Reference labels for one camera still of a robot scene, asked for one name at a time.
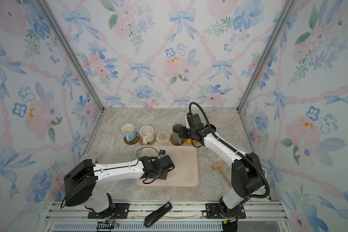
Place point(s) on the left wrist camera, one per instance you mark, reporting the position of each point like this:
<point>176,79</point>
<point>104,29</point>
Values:
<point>162,153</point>

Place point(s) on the scratched dark wooden coaster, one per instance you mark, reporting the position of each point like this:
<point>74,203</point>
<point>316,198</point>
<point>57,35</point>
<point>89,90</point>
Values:
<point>134,141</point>

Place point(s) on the black handheld device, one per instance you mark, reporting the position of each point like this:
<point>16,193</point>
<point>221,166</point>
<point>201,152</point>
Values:
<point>153,217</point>

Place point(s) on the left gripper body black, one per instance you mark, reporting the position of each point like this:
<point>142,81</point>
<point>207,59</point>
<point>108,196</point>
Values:
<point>162,176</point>

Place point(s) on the light blue mug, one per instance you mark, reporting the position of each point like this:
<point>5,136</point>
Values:
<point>129,132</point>

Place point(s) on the white mug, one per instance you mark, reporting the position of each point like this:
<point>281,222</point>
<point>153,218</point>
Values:
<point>147,134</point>

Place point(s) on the multicolour woven rope coaster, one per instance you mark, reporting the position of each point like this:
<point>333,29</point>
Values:
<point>162,137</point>

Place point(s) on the grey mug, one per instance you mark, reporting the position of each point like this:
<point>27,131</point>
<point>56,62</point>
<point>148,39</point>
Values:
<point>175,131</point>

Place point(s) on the cork paw print coaster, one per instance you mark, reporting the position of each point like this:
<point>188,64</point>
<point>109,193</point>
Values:
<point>148,144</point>

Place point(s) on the beige serving tray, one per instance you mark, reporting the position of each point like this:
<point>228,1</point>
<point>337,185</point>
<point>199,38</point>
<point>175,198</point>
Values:
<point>186,172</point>

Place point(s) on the black mug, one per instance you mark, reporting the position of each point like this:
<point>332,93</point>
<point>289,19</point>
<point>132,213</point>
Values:
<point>213,128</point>

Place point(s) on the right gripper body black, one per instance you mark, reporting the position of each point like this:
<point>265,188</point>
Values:
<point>187,133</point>

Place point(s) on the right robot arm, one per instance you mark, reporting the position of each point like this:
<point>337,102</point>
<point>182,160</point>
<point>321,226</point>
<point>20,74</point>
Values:
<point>247,177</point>

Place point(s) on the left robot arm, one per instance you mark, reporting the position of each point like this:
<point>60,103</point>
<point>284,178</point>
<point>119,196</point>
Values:
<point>80,183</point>

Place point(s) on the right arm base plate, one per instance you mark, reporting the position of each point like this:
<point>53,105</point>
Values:
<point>214,211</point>

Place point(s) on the plain round wooden coaster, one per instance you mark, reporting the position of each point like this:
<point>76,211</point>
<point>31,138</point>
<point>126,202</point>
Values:
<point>174,142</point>

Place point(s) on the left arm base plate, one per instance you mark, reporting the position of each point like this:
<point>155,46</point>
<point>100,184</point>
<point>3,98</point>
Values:
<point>116,211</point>

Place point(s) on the wooden mallet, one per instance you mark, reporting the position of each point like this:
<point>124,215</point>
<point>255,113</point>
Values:
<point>219,166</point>

